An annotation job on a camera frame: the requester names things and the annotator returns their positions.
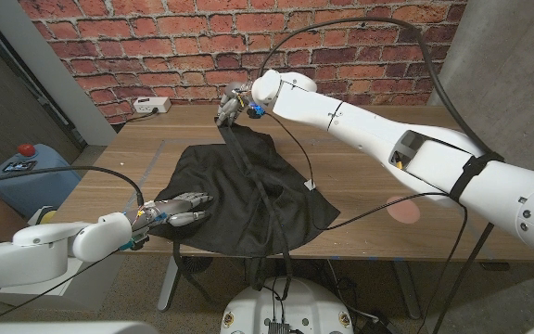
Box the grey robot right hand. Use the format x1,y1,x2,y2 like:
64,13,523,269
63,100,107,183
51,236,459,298
215,82,255,127

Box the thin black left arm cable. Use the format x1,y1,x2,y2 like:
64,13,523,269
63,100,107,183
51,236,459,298
0,250,124,324

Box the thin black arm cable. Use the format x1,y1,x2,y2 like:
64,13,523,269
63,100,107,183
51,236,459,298
0,250,124,324
264,112,470,328

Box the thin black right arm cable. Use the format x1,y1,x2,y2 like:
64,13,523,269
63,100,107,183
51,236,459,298
264,112,470,328

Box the black round fan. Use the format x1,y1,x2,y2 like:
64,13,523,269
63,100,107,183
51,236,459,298
181,256,213,275

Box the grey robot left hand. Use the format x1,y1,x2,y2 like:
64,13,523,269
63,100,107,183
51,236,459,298
130,192,214,236

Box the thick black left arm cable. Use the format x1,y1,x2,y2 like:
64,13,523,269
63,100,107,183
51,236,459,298
0,165,146,208

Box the pink round sticker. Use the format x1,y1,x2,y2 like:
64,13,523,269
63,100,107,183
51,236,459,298
386,194,421,225

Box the white table leg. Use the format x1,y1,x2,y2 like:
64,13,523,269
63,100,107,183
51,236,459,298
158,256,180,312

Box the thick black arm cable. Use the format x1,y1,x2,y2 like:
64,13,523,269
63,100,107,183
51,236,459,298
0,165,146,208
257,17,504,334

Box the white and yellow device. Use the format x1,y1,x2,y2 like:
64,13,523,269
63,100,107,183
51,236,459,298
30,206,59,224

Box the grey table leg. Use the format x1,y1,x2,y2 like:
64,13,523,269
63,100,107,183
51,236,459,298
392,259,421,320

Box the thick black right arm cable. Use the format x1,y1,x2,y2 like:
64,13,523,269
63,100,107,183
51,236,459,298
257,17,504,334

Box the black cloth apron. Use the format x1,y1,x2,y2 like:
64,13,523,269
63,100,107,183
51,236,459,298
149,121,341,301

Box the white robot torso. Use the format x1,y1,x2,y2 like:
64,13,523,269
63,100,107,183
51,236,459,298
220,276,355,334

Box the white power strip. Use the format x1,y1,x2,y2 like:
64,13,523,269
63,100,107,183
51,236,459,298
133,96,172,115

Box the red brick printed backdrop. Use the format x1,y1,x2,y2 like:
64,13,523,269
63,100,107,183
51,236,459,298
18,0,468,125

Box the blue plastic container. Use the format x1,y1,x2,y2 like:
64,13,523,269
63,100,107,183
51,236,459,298
0,143,83,219

